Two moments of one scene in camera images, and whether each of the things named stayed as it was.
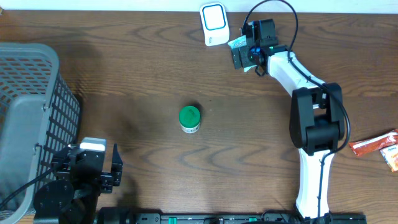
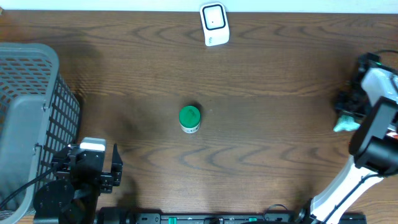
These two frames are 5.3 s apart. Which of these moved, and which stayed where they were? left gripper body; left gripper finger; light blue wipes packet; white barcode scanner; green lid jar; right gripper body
Moved: right gripper body; light blue wipes packet
Stayed: left gripper finger; white barcode scanner; green lid jar; left gripper body
